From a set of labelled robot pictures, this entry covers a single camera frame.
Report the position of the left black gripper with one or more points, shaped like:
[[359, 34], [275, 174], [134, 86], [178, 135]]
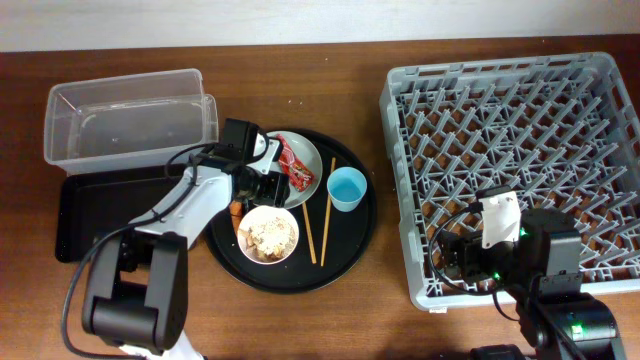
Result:
[[277, 192]]

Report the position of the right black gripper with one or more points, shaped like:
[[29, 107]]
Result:
[[468, 244]]

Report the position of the red snack wrapper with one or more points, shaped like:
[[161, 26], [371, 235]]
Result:
[[300, 176]]

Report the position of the pink bowl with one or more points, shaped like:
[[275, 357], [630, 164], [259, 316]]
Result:
[[264, 213]]

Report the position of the food scraps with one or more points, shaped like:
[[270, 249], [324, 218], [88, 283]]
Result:
[[269, 240]]

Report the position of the light blue plastic cup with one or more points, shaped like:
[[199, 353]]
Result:
[[346, 187]]

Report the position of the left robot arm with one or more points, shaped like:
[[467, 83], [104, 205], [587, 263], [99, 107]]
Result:
[[136, 297]]

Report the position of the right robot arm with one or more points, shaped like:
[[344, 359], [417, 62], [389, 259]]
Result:
[[540, 271]]

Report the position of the clear plastic waste bin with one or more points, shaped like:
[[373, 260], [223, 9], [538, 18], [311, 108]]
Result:
[[127, 122]]

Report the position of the grey dishwasher rack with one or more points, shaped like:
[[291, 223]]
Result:
[[560, 130]]

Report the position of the orange carrot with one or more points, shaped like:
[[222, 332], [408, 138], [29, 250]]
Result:
[[236, 210]]

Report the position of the grey round plate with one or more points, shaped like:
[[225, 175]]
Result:
[[308, 154]]

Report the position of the left wooden chopstick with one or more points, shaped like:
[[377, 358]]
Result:
[[309, 233]]

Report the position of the wooden chopstick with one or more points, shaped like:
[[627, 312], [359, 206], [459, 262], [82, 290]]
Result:
[[309, 233], [327, 216]]

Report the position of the right wooden chopstick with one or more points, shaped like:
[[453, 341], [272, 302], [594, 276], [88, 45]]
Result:
[[327, 216]]

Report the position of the round black serving tray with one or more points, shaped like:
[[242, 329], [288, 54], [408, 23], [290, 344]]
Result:
[[342, 245]]

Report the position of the black rectangular tray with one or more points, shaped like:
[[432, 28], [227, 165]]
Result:
[[94, 204]]

